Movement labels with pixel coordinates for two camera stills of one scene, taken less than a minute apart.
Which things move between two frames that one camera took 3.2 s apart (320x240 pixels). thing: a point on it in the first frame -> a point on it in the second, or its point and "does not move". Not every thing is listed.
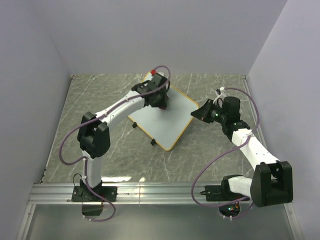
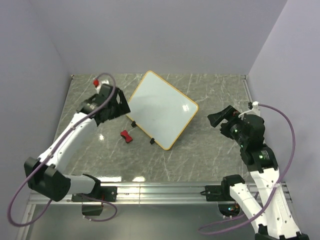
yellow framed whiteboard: [166, 126] does not move
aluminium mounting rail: [134, 194] does not move
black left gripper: [163, 103] -> [122, 108]
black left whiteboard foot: [134, 125] does not move
